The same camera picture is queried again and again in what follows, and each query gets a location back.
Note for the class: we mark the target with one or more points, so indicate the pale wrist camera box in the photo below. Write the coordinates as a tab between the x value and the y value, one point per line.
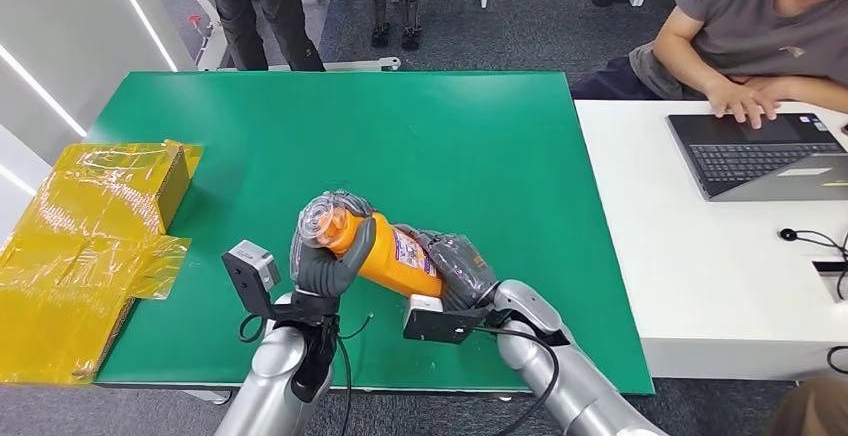
437	327
255	267

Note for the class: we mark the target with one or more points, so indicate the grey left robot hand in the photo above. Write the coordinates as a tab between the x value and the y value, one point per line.
321	274

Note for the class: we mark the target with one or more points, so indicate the dark grey laptop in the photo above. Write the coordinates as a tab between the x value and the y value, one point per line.
748	155

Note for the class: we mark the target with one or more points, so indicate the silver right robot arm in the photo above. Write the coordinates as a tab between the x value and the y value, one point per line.
583	393

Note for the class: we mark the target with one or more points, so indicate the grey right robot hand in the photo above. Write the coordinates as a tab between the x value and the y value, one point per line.
464	274

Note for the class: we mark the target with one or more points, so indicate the orange plastic bottle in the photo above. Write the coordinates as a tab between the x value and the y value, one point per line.
391	261

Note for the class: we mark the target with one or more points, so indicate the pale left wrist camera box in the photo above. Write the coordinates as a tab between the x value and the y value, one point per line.
255	267

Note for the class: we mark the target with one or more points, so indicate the yellow tape-wrapped cardboard box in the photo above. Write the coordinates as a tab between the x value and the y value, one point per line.
79	241

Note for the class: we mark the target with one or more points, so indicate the standing person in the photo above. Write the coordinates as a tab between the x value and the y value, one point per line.
278	9

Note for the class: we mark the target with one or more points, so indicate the white desk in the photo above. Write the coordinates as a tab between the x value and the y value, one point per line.
696	274

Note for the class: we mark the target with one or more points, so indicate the seated person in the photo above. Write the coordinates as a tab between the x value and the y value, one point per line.
742	16

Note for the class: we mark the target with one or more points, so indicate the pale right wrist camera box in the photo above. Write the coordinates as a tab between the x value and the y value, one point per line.
437	327

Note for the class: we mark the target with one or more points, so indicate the brown rounded object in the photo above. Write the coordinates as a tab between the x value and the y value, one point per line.
815	413

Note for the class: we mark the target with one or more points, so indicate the green table mat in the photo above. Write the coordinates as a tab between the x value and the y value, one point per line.
397	141

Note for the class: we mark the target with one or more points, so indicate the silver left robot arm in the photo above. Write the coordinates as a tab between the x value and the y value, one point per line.
272	380

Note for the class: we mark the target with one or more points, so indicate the person's hand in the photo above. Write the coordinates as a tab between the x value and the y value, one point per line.
740	100

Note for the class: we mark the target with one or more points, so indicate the black humanoid robot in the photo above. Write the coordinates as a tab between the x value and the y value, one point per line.
411	2

